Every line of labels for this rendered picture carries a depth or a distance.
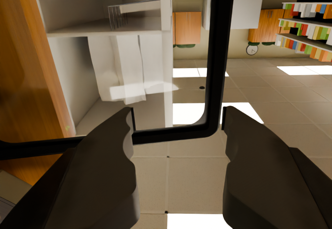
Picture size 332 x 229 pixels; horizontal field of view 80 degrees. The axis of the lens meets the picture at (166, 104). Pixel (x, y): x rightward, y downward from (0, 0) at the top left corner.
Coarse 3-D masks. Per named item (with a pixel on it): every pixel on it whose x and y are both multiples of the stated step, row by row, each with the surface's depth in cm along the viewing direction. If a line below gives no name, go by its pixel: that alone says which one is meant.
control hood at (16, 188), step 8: (0, 176) 26; (8, 176) 27; (0, 184) 25; (8, 184) 26; (16, 184) 27; (24, 184) 27; (0, 192) 25; (8, 192) 25; (16, 192) 26; (24, 192) 27; (8, 200) 25; (16, 200) 25
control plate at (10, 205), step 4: (0, 200) 24; (4, 200) 24; (0, 204) 24; (4, 204) 24; (8, 204) 24; (12, 204) 25; (0, 208) 24; (4, 208) 24; (8, 208) 24; (0, 212) 24; (4, 212) 24; (8, 212) 24; (4, 216) 24; (0, 220) 23
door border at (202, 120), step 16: (208, 48) 22; (208, 64) 23; (224, 64) 23; (208, 80) 24; (224, 80) 24; (208, 96) 25; (208, 112) 26; (160, 128) 26; (176, 128) 26; (192, 128) 27; (0, 144) 24; (16, 144) 24; (32, 144) 25; (144, 144) 27
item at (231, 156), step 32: (224, 128) 12; (256, 128) 10; (256, 160) 8; (288, 160) 8; (224, 192) 7; (256, 192) 6; (288, 192) 6; (256, 224) 6; (288, 224) 6; (320, 224) 6
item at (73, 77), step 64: (0, 0) 18; (64, 0) 18; (128, 0) 19; (192, 0) 20; (0, 64) 20; (64, 64) 21; (128, 64) 22; (192, 64) 23; (0, 128) 23; (64, 128) 24
